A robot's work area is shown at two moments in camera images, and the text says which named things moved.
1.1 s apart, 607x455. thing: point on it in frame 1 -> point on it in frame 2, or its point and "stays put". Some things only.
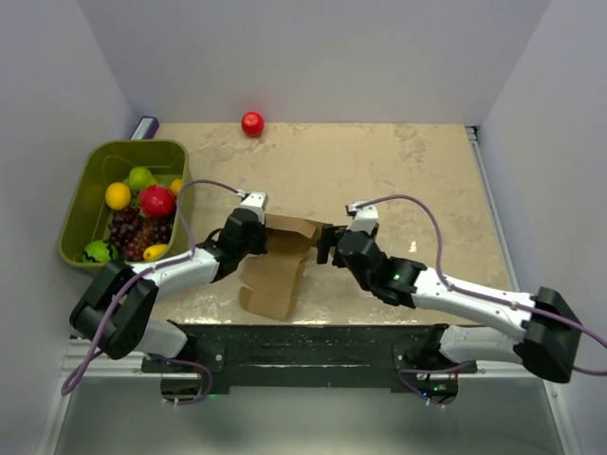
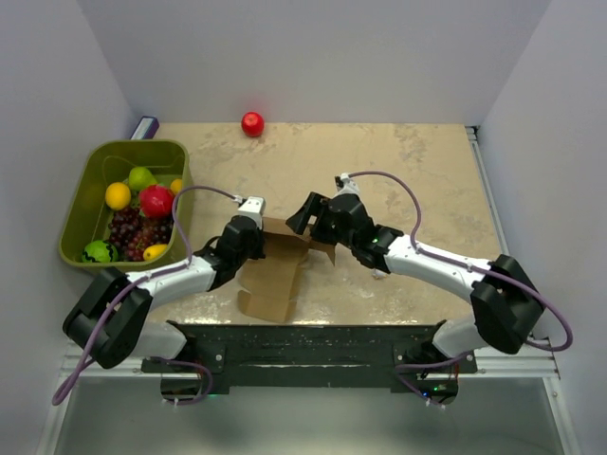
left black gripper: (260, 248) stays put
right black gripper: (327, 239) -> (315, 206)
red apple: (252, 123) stays put
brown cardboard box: (270, 280) stays put
